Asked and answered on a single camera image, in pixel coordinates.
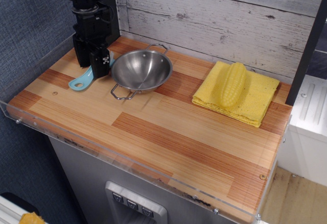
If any light blue dish brush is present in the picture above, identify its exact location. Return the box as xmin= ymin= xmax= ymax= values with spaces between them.
xmin=68 ymin=51 xmax=115 ymax=91

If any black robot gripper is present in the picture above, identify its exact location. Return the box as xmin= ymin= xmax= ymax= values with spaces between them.
xmin=72 ymin=7 xmax=112 ymax=79

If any yellow toy corn cob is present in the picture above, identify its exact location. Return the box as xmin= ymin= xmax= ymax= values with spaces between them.
xmin=218 ymin=63 xmax=247 ymax=108

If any white ridged counter unit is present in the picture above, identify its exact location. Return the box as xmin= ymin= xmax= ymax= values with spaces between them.
xmin=277 ymin=75 xmax=326 ymax=186

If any small steel pan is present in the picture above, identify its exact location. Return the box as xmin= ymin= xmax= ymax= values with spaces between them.
xmin=111 ymin=43 xmax=173 ymax=100

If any black right frame post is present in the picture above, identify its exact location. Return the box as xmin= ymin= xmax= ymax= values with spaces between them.
xmin=285 ymin=0 xmax=327 ymax=106

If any black frame post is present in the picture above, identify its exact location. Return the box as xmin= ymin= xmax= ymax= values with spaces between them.
xmin=107 ymin=0 xmax=120 ymax=44
xmin=285 ymin=0 xmax=327 ymax=106

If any silver dispenser button panel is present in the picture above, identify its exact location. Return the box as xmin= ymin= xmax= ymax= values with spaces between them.
xmin=105 ymin=181 xmax=168 ymax=223

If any yellow object at corner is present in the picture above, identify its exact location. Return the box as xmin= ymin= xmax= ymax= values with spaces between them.
xmin=19 ymin=212 xmax=46 ymax=224

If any grey toy fridge cabinet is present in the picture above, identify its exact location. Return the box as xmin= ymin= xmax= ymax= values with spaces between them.
xmin=48 ymin=135 xmax=246 ymax=224

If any folded yellow cloth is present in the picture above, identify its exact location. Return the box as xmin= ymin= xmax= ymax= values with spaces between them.
xmin=192 ymin=61 xmax=279 ymax=128

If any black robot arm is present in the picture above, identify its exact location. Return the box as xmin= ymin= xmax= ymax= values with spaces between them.
xmin=71 ymin=0 xmax=113 ymax=79

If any black left frame post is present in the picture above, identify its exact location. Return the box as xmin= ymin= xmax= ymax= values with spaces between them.
xmin=107 ymin=0 xmax=120 ymax=44

